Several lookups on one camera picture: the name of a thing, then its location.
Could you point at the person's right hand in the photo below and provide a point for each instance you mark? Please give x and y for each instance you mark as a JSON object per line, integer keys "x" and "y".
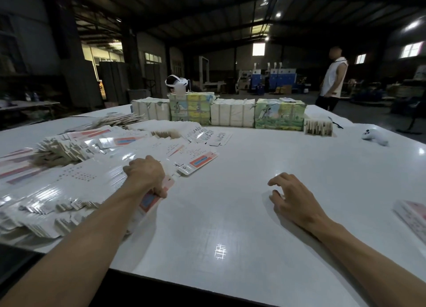
{"x": 298, "y": 203}

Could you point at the person's left hand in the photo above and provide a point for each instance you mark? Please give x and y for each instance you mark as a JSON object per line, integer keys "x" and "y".
{"x": 143, "y": 175}

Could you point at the pile of carton blanks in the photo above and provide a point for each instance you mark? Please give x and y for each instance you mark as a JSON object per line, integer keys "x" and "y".
{"x": 60, "y": 183}

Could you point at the person's right forearm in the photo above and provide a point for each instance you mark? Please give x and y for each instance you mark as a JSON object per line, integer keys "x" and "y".
{"x": 379, "y": 263}

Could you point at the person's left forearm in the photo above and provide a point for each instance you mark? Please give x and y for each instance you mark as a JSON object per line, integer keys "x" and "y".
{"x": 73, "y": 257}

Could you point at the pile of grey flat sheets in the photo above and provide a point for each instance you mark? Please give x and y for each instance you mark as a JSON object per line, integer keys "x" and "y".
{"x": 113, "y": 121}

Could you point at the row of white cartons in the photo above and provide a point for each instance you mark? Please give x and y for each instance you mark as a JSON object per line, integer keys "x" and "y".
{"x": 233, "y": 113}
{"x": 150, "y": 109}

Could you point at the small beige card stack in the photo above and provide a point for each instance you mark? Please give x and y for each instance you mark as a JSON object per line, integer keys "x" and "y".
{"x": 318, "y": 128}

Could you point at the grey crate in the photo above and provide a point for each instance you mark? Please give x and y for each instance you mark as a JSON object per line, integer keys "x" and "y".
{"x": 138, "y": 95}

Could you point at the green yellow carton bundle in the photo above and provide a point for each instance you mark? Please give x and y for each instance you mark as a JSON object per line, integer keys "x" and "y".
{"x": 191, "y": 108}

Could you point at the small black tool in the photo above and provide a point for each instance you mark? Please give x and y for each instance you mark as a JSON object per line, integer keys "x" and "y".
{"x": 335, "y": 122}

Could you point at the green printed carton bundle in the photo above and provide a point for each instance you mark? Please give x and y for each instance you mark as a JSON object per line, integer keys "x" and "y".
{"x": 279, "y": 114}

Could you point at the dark grey cabinet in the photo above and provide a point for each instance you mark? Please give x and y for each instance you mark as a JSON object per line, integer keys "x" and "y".
{"x": 114, "y": 82}

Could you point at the white headset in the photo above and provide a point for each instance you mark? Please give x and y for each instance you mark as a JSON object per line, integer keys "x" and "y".
{"x": 176, "y": 81}

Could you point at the small white object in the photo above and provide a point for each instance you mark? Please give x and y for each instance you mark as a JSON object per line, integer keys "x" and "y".
{"x": 374, "y": 136}

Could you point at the blue machine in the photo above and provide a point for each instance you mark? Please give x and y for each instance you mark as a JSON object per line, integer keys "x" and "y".
{"x": 279, "y": 79}

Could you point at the grey side table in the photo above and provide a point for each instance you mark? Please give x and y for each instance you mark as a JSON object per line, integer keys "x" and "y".
{"x": 30, "y": 106}

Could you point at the blue bins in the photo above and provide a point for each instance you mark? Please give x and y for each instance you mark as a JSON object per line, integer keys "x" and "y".
{"x": 407, "y": 105}

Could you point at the black floor stand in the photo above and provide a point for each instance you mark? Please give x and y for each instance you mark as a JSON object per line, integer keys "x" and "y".
{"x": 416, "y": 114}

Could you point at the square bright window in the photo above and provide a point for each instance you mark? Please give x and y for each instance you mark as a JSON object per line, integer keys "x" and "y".
{"x": 258, "y": 49}

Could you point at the small wall window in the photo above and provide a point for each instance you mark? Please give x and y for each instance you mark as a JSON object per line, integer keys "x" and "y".
{"x": 360, "y": 58}

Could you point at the double wall window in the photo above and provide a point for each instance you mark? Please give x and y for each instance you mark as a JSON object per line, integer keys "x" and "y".
{"x": 411, "y": 50}

